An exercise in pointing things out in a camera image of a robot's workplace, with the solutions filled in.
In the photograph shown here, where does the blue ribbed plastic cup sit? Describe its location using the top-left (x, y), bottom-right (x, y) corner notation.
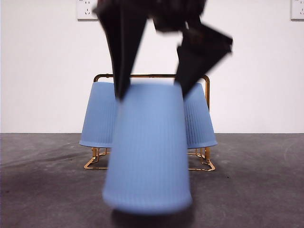
top-left (182, 83), bottom-right (218, 150)
top-left (78, 81), bottom-right (119, 149)
top-left (102, 83), bottom-right (193, 216)

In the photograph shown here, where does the gold wire cup holder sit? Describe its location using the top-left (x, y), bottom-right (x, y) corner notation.
top-left (83, 73), bottom-right (217, 172)

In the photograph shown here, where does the white wall socket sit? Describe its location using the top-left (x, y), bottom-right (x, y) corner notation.
top-left (290, 0), bottom-right (304, 21)
top-left (76, 0), bottom-right (99, 21)

